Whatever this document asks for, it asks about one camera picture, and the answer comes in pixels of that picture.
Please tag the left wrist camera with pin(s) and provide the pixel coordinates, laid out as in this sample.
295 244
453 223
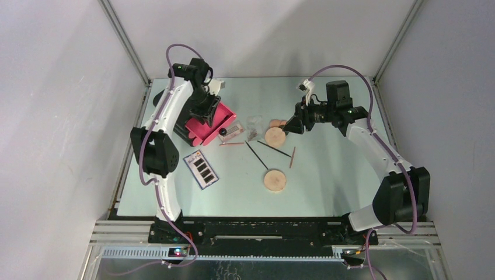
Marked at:
214 87

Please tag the beige round sponge lower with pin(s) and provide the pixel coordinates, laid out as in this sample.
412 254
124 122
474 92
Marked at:
275 181

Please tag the clear bag of clips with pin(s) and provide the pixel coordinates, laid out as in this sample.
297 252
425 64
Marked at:
254 127

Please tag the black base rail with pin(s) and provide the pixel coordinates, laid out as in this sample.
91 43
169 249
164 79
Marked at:
260 236

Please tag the black pink drawer organizer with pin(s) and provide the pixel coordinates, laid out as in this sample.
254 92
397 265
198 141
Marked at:
184 115

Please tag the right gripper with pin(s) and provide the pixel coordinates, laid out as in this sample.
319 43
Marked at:
296 124

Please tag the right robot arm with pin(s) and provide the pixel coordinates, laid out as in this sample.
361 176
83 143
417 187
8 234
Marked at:
404 190

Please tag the false eyelash case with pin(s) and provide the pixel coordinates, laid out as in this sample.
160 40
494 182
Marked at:
234 130

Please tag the large beige sponge upper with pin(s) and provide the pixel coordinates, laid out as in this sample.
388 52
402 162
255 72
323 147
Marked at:
275 137

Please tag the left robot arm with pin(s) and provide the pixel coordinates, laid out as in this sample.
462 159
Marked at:
155 152

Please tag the bob pin card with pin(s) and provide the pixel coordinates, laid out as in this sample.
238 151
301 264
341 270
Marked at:
201 169

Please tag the black mascara wand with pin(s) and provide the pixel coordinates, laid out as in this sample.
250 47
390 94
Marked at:
275 149

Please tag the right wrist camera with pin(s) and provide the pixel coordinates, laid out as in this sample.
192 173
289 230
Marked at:
307 87

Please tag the long black wand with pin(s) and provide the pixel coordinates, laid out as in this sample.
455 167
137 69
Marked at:
256 155

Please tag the orange round sponge left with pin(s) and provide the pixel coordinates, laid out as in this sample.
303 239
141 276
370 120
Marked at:
276 123

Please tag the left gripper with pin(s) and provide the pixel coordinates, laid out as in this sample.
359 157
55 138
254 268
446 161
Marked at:
208 112

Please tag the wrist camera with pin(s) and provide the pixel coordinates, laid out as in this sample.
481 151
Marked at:
214 87
307 87

